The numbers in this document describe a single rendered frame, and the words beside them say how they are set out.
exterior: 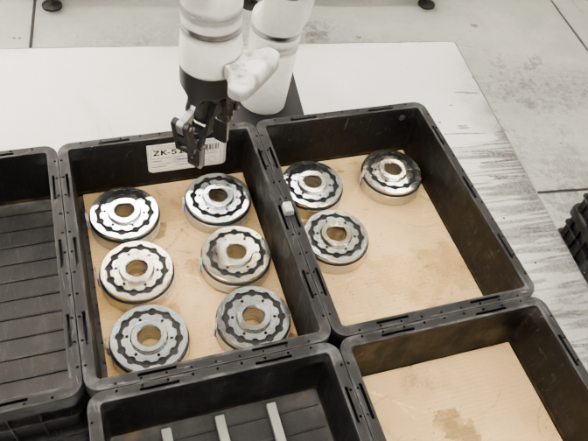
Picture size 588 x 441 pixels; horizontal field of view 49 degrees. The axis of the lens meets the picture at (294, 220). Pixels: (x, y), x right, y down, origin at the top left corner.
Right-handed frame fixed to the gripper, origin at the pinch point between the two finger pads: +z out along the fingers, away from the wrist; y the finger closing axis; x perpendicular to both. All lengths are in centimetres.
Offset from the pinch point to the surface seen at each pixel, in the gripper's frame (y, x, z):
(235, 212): -2.0, 3.9, 14.0
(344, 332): 11.7, 28.0, 7.2
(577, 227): -88, 64, 67
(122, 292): 18.8, -1.4, 14.0
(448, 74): -78, 17, 30
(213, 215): 0.4, 1.3, 14.2
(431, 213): -22.7, 29.9, 17.2
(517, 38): -222, 21, 100
